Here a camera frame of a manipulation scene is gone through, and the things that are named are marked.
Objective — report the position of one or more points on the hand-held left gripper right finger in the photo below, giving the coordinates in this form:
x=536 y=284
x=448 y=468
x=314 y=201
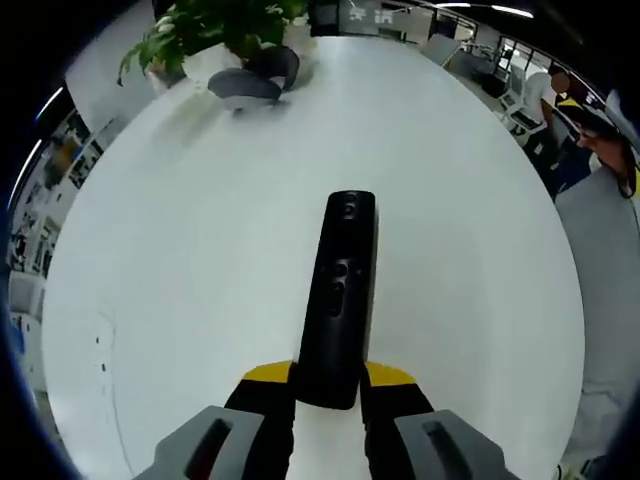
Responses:
x=400 y=435

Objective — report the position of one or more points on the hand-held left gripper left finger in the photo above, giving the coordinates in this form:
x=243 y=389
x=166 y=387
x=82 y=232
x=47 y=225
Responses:
x=250 y=430

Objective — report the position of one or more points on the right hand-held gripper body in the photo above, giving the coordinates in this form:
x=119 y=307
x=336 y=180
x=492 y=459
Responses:
x=625 y=115

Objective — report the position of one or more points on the black remote control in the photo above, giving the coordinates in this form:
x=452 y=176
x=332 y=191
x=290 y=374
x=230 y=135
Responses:
x=340 y=300

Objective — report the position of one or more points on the white office chair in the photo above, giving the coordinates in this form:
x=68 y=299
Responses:
x=520 y=117

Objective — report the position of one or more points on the grey tilted board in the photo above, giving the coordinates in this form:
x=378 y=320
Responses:
x=445 y=50

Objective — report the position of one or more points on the cluttered display shelves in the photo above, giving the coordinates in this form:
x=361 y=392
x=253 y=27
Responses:
x=55 y=200

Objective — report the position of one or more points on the ceiling light strip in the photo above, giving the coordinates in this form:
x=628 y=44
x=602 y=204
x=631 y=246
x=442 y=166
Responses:
x=30 y=155

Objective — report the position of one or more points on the green potted plant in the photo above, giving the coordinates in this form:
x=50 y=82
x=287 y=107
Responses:
x=200 y=30

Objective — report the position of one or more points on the dark wall sign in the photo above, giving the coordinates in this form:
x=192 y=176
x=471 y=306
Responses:
x=360 y=15

